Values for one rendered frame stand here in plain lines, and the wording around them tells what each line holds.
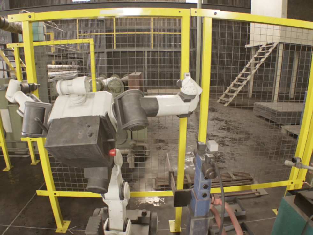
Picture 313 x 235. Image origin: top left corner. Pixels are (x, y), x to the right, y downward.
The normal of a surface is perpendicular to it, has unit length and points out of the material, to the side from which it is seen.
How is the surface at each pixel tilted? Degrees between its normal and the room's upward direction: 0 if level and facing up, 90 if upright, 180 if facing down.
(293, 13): 90
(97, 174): 81
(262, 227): 0
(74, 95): 126
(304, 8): 90
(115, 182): 102
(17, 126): 90
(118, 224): 66
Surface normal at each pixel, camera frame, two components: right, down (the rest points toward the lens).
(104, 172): -0.05, 0.10
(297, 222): -1.00, 0.01
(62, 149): 0.07, 0.77
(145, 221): -0.04, -0.50
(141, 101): 0.37, -0.37
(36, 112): 0.63, 0.12
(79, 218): 0.00, -0.97
